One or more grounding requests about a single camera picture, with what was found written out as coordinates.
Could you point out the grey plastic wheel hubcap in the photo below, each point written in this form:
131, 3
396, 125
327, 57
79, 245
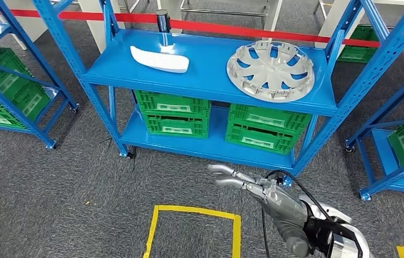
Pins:
271, 71

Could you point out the black barrier post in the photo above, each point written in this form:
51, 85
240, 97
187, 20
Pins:
163, 21

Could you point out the red barrier belt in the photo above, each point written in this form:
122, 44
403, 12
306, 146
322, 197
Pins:
223, 29

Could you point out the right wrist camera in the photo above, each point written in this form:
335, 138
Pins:
317, 231

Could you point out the white plastic mirror cover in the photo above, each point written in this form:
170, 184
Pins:
159, 60

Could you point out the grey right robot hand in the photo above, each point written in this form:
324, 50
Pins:
284, 210

